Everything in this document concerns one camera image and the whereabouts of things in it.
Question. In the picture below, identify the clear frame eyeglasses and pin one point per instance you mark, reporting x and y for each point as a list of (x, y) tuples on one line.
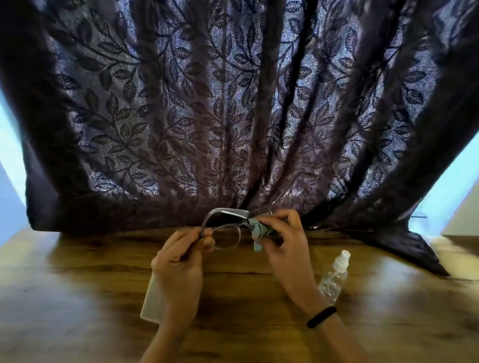
[(226, 226)]

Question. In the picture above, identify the person's right thumb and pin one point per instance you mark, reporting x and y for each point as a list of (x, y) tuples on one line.
[(265, 241)]

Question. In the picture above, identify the white glasses case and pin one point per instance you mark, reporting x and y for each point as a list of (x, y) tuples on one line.
[(152, 302)]

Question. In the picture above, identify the person's right hand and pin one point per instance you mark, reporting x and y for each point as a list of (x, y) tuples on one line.
[(291, 260)]

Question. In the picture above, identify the dark leaf pattern curtain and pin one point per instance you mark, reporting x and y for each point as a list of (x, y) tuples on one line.
[(238, 103)]

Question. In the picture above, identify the person's left forearm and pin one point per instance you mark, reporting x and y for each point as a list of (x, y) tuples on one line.
[(162, 349)]

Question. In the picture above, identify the person's right forearm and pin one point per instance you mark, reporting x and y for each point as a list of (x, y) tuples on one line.
[(357, 359)]

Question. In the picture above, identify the black wristband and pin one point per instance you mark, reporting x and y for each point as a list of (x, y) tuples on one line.
[(322, 317)]

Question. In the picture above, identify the teal cleaning cloth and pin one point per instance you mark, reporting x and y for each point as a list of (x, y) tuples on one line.
[(260, 231)]

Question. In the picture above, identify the clear spray bottle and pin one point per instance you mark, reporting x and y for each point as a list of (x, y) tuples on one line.
[(334, 279)]

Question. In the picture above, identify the person's left hand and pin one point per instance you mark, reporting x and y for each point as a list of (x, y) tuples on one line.
[(180, 273)]

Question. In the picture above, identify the person's left thumb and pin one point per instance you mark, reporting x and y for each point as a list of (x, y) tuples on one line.
[(208, 246)]

